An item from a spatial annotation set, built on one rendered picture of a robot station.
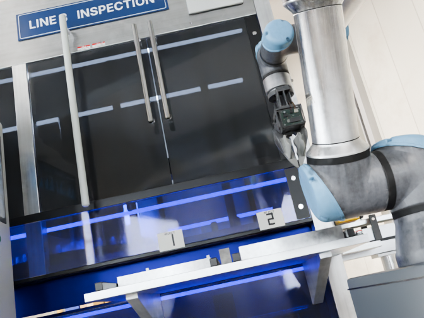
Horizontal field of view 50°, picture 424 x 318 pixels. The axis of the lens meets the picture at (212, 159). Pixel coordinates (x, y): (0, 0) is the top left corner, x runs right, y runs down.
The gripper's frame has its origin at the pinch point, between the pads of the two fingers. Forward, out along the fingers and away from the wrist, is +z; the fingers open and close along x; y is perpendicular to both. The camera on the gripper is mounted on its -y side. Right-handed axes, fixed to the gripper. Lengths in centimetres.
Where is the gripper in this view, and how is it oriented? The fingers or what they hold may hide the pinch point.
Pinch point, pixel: (298, 163)
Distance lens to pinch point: 123.5
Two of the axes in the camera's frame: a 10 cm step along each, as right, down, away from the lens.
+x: 9.8, -2.1, 0.0
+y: -0.6, -2.9, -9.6
